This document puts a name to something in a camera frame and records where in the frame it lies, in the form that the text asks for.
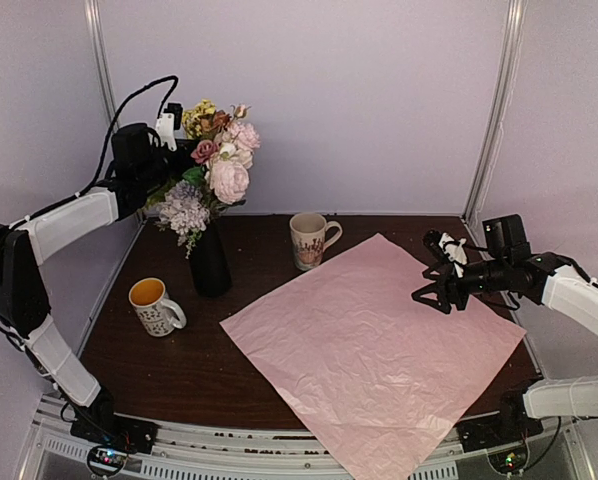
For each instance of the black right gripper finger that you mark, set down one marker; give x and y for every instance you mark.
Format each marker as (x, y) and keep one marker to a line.
(434, 296)
(440, 271)

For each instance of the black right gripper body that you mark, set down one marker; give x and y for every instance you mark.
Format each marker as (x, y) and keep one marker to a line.
(461, 296)

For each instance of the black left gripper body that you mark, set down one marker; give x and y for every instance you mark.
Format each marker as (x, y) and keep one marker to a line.
(186, 148)

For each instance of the mauve and white flower stem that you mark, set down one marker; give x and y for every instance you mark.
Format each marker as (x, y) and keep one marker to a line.
(209, 152)

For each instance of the blue white hydrangea bunch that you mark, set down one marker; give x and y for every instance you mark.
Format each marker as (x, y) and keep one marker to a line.
(187, 218)

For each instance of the yellow small flower bunch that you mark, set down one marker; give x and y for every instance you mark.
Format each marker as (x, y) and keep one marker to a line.
(197, 123)

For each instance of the large pale pink peony stem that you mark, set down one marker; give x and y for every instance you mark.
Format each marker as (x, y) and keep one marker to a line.
(229, 181)

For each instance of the orange brown flower stem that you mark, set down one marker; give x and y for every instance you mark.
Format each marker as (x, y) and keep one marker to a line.
(213, 123)

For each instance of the pink rose stem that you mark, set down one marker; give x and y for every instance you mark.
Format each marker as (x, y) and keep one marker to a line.
(240, 139)

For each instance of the pink tissue wrapping sheet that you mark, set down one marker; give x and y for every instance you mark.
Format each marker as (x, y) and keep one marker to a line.
(376, 377)

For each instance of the white green hydrangea bunch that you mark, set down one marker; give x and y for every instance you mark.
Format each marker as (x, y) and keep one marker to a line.
(187, 185)

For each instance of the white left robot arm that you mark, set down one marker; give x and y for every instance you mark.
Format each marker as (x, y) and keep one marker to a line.
(144, 159)

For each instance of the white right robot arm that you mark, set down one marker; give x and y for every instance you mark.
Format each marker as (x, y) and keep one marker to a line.
(548, 279)

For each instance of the black tall vase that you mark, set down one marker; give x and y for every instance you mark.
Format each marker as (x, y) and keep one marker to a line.
(209, 266)

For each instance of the cream printed mug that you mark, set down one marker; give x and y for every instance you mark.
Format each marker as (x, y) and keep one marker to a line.
(311, 235)

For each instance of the floral mug yellow inside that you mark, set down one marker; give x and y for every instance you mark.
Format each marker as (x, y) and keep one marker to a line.
(159, 315)

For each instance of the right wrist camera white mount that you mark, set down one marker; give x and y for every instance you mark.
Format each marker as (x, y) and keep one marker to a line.
(445, 248)

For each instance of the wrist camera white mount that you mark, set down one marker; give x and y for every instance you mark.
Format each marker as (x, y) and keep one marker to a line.
(445, 248)
(168, 122)

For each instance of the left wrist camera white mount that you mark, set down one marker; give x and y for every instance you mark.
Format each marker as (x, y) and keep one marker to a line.
(168, 122)

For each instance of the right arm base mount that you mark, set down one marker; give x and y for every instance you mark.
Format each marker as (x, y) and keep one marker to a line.
(503, 434)

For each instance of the left aluminium frame post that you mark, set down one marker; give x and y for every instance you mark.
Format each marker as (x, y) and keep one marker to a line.
(105, 84)

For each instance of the aluminium frame post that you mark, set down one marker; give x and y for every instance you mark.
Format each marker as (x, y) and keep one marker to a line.
(105, 84)
(502, 95)

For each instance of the right aluminium frame post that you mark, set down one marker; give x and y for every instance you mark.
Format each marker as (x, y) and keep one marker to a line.
(502, 95)

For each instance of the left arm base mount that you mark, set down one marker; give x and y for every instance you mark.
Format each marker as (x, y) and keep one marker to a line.
(115, 438)

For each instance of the white vented front rail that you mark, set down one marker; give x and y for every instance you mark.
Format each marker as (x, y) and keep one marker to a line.
(183, 451)

